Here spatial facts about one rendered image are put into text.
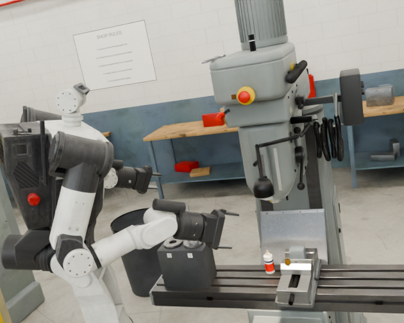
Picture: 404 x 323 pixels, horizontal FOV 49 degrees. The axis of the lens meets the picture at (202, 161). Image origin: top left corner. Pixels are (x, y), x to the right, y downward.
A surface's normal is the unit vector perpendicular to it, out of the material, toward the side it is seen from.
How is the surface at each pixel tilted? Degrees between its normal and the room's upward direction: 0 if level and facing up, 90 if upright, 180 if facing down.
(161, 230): 89
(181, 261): 90
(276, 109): 90
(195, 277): 90
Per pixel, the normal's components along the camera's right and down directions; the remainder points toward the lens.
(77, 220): 0.45, 0.14
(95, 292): 0.02, 0.26
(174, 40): -0.30, 0.31
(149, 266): 0.25, 0.28
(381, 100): -0.49, 0.32
